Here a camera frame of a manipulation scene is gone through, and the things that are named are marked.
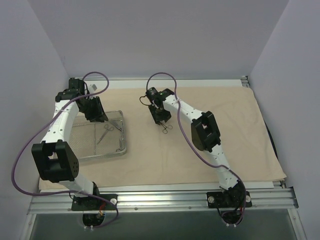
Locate steel surgical scissors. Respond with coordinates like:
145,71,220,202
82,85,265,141
96,124,114,145

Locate wire mesh instrument tray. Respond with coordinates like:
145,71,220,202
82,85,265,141
69,110,127,163

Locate beige cloth wrap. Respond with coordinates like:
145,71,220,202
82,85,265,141
79,86,286,187

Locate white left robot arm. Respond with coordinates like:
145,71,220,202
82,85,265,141
31,78,108,210

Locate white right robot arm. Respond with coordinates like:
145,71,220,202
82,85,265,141
145,87,245,207

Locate steel forceps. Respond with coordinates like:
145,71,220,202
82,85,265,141
110,120,123,132

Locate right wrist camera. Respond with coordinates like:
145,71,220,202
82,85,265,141
145,87,159,104

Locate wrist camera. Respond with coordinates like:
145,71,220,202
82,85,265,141
145,87,159,104
88,84,98,92

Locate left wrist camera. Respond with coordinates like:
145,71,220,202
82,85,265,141
88,84,98,92

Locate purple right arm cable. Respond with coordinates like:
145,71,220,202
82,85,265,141
146,72,245,226

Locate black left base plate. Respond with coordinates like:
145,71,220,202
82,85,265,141
71,193,118,211

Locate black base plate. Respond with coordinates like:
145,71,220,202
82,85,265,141
71,193,118,211
206,190,245,209

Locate aluminium table edge rail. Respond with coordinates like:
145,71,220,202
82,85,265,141
240,76,250,88

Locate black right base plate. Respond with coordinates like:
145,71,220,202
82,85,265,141
206,190,245,209

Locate aluminium front rail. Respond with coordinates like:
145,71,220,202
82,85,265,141
28,187,298,214

